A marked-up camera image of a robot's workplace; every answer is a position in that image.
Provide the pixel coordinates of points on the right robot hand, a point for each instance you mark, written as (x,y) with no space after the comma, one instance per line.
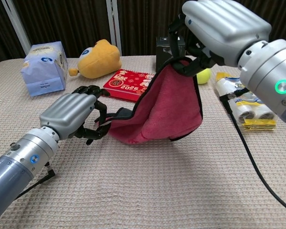
(224,26)

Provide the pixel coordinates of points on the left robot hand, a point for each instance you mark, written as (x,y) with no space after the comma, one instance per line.
(66,112)

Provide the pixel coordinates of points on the black cardboard box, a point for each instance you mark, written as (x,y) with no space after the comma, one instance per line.
(163,47)

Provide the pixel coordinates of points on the pack of plastic bag rolls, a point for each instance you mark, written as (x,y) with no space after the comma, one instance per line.
(248,109)

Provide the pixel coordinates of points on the yellow-green tennis ball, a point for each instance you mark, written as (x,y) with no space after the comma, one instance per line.
(205,76)

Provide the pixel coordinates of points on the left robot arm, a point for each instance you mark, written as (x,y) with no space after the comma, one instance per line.
(14,167)

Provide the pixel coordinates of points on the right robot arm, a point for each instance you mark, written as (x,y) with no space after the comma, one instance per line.
(271,78)

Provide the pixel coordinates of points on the white metal frame post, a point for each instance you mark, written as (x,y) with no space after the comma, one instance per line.
(114,28)
(16,28)

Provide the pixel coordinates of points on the grey and pink towel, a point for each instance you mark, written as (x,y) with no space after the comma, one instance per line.
(166,107)

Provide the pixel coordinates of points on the red 2026 desk calendar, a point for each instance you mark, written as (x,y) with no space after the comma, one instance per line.
(124,83)

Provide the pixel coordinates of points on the yellow plush toy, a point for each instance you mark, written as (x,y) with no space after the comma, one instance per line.
(97,64)

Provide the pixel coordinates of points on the beige woven tablecloth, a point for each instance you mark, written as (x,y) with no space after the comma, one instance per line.
(143,190)

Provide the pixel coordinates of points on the dark pleated partition curtain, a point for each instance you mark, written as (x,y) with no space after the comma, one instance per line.
(74,23)

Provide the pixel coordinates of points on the light blue tissue pack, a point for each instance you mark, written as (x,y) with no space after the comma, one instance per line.
(43,76)

